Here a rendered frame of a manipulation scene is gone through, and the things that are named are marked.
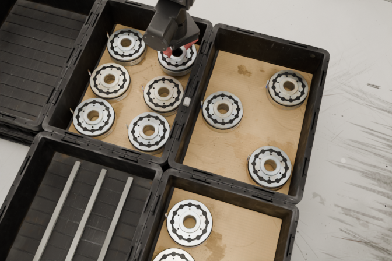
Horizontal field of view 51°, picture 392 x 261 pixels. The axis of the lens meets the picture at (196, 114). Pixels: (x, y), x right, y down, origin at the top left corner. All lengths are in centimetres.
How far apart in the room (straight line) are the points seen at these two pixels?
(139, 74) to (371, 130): 68
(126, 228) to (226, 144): 31
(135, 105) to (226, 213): 36
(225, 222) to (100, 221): 29
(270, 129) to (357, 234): 36
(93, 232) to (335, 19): 98
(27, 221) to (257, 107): 62
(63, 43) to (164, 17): 42
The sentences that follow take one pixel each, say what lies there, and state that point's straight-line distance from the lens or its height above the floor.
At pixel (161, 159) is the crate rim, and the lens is 91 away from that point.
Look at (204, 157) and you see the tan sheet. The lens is 102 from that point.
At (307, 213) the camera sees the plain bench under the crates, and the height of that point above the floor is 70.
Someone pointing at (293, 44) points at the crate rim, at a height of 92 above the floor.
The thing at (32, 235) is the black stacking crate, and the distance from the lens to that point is 104.
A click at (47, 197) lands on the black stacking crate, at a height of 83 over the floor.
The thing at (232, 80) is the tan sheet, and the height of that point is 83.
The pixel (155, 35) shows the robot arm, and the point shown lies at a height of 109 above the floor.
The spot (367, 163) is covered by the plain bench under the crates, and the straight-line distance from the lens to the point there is 125.
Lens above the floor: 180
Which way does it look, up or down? 66 degrees down
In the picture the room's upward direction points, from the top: 1 degrees clockwise
